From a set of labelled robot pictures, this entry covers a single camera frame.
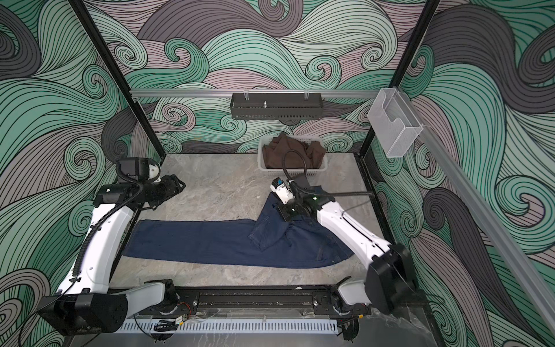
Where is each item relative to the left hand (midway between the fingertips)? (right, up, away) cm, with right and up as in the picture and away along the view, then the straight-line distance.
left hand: (178, 185), depth 74 cm
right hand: (+35, -10, +6) cm, 37 cm away
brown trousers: (+35, +15, +36) cm, 52 cm away
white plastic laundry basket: (+36, +4, +29) cm, 47 cm away
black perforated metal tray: (+35, +34, +20) cm, 53 cm away
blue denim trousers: (+33, -22, +10) cm, 41 cm away
